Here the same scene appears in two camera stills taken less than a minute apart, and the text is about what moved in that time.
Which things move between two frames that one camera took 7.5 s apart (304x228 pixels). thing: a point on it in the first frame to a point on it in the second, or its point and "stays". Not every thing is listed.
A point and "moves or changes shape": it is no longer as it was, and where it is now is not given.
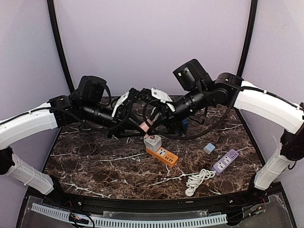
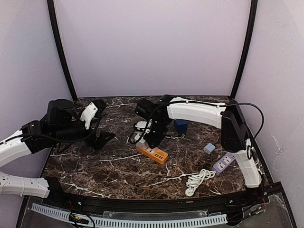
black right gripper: (167, 119) to (155, 142)
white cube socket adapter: (153, 142) moves or changes shape
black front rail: (72, 202) stays
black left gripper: (122, 116) to (99, 142)
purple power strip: (217, 167) stays
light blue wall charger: (209, 148) stays
